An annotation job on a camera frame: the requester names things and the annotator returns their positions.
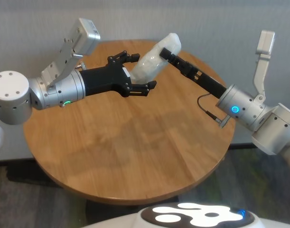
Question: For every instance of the white robot torso black logo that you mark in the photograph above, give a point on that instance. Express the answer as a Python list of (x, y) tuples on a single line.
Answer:
[(194, 213)]

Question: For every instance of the white plastic-wrapped sandbag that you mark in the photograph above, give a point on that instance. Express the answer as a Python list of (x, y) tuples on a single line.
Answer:
[(149, 64)]

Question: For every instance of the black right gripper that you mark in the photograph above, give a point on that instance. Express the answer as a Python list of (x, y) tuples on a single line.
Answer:
[(206, 80)]

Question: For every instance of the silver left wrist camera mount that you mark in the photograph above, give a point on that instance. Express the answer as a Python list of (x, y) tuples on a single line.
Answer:
[(85, 35)]

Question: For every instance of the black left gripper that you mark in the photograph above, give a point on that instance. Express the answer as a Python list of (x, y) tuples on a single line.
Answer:
[(102, 79)]

